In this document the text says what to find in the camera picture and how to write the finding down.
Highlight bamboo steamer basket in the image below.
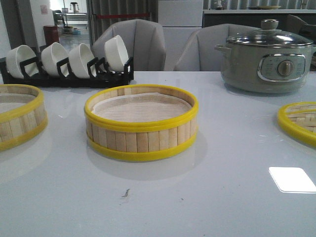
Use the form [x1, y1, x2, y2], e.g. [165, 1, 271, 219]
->
[0, 84, 48, 151]
[84, 84, 198, 161]

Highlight bamboo steamer lid yellow rim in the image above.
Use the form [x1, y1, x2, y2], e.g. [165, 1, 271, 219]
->
[277, 101, 316, 148]

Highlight white steamer liner paper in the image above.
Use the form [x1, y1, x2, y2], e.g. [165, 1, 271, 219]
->
[92, 92, 192, 122]

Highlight black bowl rack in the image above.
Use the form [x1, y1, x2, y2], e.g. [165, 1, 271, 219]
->
[0, 56, 134, 88]

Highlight white bowl right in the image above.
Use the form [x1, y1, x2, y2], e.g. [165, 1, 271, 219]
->
[104, 35, 129, 72]

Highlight white bowl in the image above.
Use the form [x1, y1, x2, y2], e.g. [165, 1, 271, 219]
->
[69, 43, 95, 79]
[5, 45, 36, 79]
[41, 42, 68, 77]
[104, 35, 129, 72]

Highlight grey chair right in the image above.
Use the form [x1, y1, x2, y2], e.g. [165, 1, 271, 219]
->
[173, 24, 256, 72]

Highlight grey chair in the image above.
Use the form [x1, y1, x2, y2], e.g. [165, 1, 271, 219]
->
[173, 24, 256, 72]
[92, 19, 166, 71]

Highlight grey chair left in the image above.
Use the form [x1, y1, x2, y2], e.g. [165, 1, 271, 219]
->
[92, 19, 166, 71]

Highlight white cabinet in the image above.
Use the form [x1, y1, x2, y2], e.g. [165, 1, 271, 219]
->
[158, 0, 203, 71]

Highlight grey electric cooking pot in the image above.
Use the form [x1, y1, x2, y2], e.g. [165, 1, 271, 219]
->
[214, 43, 316, 93]

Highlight red bin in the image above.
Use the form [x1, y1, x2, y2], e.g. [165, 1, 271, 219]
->
[43, 25, 59, 46]

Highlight dark counter shelf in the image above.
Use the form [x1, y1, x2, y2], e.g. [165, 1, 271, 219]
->
[202, 9, 316, 30]

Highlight glass pot lid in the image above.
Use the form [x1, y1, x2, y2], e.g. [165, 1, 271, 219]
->
[226, 19, 314, 47]

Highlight white bowl far left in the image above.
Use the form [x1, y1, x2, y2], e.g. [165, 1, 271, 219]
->
[5, 45, 36, 79]

